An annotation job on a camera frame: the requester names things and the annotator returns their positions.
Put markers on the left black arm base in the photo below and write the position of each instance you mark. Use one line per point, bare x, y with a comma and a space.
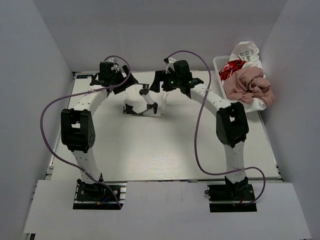
97, 197

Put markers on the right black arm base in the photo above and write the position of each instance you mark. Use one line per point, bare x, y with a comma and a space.
221, 201

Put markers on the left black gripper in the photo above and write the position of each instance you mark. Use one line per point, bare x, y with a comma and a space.
124, 81

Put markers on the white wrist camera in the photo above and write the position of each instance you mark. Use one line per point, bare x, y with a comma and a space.
113, 61
169, 65

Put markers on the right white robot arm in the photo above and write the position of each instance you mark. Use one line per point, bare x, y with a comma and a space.
231, 121

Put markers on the white t shirt with lettering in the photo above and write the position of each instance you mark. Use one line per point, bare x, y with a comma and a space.
248, 52

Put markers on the white plastic basket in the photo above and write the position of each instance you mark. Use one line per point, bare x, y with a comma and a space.
219, 62

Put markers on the white t shirt black print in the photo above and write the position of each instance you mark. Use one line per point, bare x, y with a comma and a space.
141, 101

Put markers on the white t shirt red print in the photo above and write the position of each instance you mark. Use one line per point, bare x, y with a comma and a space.
230, 68

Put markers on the pink t shirt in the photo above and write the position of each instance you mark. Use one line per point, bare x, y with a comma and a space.
247, 84

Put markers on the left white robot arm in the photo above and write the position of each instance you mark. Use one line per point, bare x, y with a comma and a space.
77, 125

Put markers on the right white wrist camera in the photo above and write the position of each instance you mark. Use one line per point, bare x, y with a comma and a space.
169, 65

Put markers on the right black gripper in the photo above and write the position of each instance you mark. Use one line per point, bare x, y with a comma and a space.
155, 83

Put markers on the blue label sticker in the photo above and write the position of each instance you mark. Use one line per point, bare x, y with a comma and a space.
84, 76

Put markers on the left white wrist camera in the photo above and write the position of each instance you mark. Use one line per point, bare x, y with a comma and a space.
113, 61

